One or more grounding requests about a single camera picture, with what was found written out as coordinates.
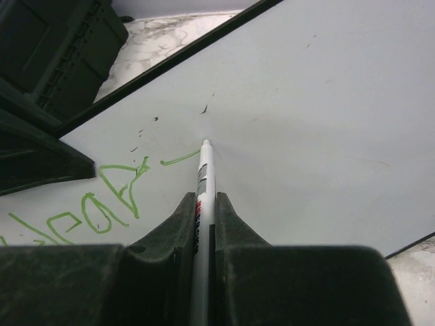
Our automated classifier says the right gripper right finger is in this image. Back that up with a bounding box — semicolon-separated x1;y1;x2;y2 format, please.
213;192;411;325

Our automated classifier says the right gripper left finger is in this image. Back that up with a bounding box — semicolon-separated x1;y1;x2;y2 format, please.
1;192;196;325

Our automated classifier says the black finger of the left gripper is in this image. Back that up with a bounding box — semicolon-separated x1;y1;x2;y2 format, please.
1;79;96;196

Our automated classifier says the white marker pen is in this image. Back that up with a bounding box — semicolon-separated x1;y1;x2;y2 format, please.
189;139;215;325

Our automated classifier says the white whiteboard black frame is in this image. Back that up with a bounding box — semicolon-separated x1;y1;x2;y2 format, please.
1;1;434;255

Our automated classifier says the black plastic toolbox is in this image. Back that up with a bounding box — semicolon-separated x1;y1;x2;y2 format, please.
1;1;128;125

